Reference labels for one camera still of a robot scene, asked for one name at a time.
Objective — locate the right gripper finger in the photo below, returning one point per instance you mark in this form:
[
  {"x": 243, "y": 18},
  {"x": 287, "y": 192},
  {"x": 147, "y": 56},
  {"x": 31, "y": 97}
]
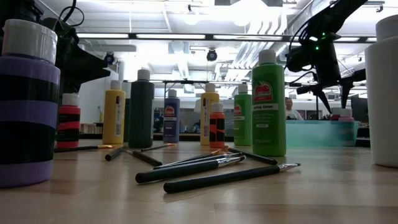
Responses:
[
  {"x": 349, "y": 80},
  {"x": 320, "y": 91}
]

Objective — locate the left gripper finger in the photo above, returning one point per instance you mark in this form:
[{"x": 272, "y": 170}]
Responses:
[
  {"x": 88, "y": 74},
  {"x": 90, "y": 60}
]

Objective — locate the small pink black striped bottle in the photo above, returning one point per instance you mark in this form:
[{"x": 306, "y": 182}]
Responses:
[{"x": 345, "y": 115}]

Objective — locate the white paint bottle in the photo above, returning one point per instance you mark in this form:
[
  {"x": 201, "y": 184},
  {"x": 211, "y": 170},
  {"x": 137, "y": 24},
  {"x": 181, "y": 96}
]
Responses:
[{"x": 384, "y": 109}]

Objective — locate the yellow paint bottle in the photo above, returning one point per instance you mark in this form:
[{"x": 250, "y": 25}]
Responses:
[
  {"x": 204, "y": 118},
  {"x": 112, "y": 118}
]

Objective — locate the small red black striped bottle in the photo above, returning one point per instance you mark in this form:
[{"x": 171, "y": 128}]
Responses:
[{"x": 69, "y": 124}]

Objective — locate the dark green paint bottle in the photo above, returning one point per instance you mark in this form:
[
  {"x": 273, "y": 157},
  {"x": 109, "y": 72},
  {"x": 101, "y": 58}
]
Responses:
[{"x": 141, "y": 115}]

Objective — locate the gold ferrule paint brush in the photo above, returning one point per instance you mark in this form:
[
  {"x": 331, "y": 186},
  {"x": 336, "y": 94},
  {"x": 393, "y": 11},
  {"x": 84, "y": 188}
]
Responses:
[{"x": 77, "y": 148}]

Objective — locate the small purple black striped bottle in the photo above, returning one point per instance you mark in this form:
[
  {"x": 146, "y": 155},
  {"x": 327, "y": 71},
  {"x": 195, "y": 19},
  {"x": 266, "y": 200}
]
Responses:
[{"x": 28, "y": 124}]

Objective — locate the blue paint bottle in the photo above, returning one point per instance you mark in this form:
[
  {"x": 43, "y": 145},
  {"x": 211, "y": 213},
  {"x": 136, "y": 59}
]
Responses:
[{"x": 171, "y": 121}]

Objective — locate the small orange black striped bottle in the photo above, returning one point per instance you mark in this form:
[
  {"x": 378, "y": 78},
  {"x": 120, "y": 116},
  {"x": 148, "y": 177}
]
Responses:
[{"x": 217, "y": 130}]

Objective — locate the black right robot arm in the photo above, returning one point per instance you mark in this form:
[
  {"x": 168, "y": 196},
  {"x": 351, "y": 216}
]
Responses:
[{"x": 335, "y": 12}]

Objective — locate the black paint brush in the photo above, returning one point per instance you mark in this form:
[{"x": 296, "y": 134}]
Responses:
[
  {"x": 255, "y": 157},
  {"x": 113, "y": 154},
  {"x": 214, "y": 152},
  {"x": 144, "y": 158},
  {"x": 217, "y": 179},
  {"x": 231, "y": 154},
  {"x": 174, "y": 171}
]

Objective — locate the orange fan paint brush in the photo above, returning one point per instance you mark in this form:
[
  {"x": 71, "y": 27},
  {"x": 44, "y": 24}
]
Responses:
[{"x": 155, "y": 147}]

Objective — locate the black computer monitor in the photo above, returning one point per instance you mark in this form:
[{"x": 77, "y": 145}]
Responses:
[{"x": 359, "y": 107}]

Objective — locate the person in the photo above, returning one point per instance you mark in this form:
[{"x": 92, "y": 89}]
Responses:
[{"x": 290, "y": 109}]

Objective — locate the yellow background bottle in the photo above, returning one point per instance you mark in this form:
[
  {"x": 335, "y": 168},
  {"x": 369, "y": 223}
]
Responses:
[{"x": 101, "y": 115}]

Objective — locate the teal plastic bin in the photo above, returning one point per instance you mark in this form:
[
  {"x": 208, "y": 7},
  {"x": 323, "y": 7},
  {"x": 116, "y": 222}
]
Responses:
[{"x": 311, "y": 133}]

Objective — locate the wooden crate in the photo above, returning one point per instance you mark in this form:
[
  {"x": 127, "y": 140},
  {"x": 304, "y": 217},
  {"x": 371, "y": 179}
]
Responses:
[{"x": 90, "y": 128}]

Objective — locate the round ceiling light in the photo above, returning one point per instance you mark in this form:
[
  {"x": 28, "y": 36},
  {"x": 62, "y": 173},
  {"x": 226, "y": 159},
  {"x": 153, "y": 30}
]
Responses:
[{"x": 191, "y": 18}]

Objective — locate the black overhead webcam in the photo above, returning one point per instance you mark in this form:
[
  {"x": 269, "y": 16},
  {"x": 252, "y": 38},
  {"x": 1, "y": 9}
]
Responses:
[{"x": 211, "y": 55}]

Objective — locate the round black camera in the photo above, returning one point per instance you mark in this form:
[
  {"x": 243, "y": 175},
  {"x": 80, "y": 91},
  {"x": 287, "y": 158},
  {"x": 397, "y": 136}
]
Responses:
[{"x": 109, "y": 58}]

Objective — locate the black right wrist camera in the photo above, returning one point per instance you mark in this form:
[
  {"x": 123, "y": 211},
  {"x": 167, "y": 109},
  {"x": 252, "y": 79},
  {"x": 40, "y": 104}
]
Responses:
[{"x": 298, "y": 59}]

